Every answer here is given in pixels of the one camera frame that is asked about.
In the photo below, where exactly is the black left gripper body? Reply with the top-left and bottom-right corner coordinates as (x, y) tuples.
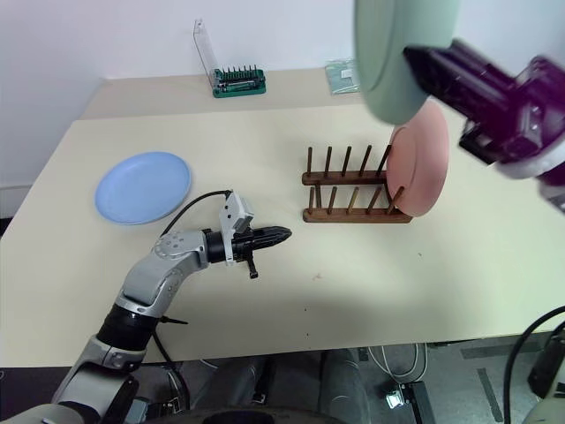
(230, 227), (266, 281)

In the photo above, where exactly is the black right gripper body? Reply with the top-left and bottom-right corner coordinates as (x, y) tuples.
(449, 38), (565, 166)

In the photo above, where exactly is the pink plate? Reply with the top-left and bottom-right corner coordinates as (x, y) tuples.
(385, 105), (451, 218)

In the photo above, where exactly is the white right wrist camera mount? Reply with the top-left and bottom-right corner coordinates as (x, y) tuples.
(493, 145), (565, 181)

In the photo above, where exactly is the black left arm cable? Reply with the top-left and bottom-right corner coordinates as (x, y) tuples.
(149, 189), (234, 416)

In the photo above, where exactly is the white cable under table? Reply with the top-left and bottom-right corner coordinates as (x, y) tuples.
(365, 342), (428, 382)

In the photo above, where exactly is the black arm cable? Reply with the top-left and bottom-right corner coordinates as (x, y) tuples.
(149, 189), (234, 416)
(505, 307), (565, 424)

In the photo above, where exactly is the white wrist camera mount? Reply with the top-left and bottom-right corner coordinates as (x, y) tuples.
(218, 190), (257, 267)
(493, 145), (565, 181)

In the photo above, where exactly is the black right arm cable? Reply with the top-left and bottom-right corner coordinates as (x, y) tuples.
(505, 307), (565, 424)

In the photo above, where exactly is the blue plate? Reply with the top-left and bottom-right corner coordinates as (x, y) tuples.
(94, 151), (193, 227)

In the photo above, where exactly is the green screwdriver bit set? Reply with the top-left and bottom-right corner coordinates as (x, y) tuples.
(192, 18), (268, 99)

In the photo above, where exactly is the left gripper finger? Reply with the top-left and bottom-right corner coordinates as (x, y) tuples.
(256, 233), (293, 252)
(254, 224), (293, 241)

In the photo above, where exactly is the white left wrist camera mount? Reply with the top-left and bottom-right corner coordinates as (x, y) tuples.
(218, 190), (257, 267)

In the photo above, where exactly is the black stand with green connector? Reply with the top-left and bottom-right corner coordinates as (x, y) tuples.
(378, 380), (432, 424)

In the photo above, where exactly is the green plate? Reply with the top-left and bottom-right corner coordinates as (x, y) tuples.
(352, 0), (461, 126)

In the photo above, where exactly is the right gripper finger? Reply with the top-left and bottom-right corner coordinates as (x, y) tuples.
(402, 43), (478, 108)

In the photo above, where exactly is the clear plastic bag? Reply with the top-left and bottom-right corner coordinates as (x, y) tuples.
(325, 57), (365, 96)

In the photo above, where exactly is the wooden dish rack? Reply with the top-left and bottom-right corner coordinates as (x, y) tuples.
(301, 143), (412, 224)

